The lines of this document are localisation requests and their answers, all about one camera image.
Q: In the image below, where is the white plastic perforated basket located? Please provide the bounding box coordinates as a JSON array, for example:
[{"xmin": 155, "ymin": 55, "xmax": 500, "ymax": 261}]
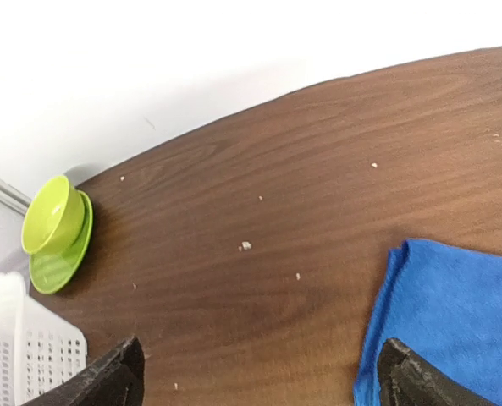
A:
[{"xmin": 0, "ymin": 272, "xmax": 87, "ymax": 405}]

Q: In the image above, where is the lime green bowl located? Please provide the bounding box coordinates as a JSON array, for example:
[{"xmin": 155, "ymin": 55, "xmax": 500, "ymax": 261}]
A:
[{"xmin": 21, "ymin": 175, "xmax": 94, "ymax": 294}]

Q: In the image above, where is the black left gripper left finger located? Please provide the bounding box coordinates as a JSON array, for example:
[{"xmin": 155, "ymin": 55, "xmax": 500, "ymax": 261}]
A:
[{"xmin": 27, "ymin": 336, "xmax": 145, "ymax": 406}]

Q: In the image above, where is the blue cloth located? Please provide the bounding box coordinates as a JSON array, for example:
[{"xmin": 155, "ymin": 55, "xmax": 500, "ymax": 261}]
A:
[{"xmin": 353, "ymin": 239, "xmax": 502, "ymax": 405}]

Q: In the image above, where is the left aluminium corner post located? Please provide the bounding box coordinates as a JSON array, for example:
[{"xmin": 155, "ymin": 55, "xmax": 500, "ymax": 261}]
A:
[{"xmin": 0, "ymin": 179, "xmax": 31, "ymax": 216}]

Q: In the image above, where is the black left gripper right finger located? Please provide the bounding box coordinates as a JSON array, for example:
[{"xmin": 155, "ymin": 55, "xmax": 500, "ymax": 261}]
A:
[{"xmin": 378, "ymin": 338, "xmax": 491, "ymax": 406}]

